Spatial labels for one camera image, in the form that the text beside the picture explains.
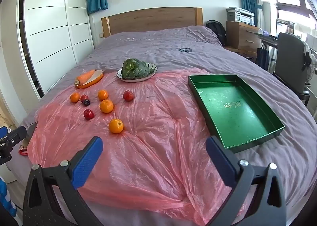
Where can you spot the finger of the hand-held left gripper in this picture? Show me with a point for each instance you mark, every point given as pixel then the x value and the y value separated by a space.
pixel 17 133
pixel 2 132

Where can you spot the black backpack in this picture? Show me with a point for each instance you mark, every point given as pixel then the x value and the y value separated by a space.
pixel 216 30

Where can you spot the clothes on chair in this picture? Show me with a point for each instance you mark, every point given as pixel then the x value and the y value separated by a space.
pixel 310 60

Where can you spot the white printer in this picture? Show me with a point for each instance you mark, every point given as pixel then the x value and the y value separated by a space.
pixel 240 15

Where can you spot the red apple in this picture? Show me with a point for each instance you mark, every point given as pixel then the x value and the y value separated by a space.
pixel 88 114
pixel 128 95
pixel 84 97

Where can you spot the white wardrobe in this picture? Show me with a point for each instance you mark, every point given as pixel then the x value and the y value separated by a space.
pixel 49 30

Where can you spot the pink plastic sheet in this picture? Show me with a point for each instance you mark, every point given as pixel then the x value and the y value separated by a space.
pixel 148 141

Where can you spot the person's left hand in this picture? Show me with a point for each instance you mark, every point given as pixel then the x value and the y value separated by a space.
pixel 3 191

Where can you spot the wooden headboard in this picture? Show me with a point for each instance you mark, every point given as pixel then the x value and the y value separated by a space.
pixel 148 19

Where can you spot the dark purple plum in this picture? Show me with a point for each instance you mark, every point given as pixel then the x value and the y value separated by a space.
pixel 87 103

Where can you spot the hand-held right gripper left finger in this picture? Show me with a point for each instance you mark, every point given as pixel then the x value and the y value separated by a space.
pixel 88 164

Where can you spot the carrot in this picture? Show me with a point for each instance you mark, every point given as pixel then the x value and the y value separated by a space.
pixel 85 76

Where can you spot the green metal tray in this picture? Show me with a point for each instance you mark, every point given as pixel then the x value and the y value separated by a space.
pixel 235 112

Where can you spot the grey desk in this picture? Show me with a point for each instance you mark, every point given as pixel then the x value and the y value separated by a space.
pixel 268 39

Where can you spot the grey chair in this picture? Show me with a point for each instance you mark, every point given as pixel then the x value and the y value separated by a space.
pixel 289 55

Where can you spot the green bok choy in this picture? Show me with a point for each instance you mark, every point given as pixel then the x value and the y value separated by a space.
pixel 136 68

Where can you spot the dark shopping bag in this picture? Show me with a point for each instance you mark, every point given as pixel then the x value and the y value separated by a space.
pixel 262 56

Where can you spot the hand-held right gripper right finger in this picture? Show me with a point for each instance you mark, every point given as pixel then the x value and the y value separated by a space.
pixel 219 161

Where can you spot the striped round plate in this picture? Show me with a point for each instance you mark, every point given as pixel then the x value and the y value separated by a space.
pixel 151 66

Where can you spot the wooden dresser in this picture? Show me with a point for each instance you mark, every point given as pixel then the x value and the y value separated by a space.
pixel 244 35

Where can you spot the small orange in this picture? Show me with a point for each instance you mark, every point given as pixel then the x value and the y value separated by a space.
pixel 103 95
pixel 75 97

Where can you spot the orange rimmed oval plate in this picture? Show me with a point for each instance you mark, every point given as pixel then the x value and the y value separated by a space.
pixel 96 77

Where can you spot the large orange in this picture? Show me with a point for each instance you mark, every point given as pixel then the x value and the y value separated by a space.
pixel 106 106
pixel 116 126

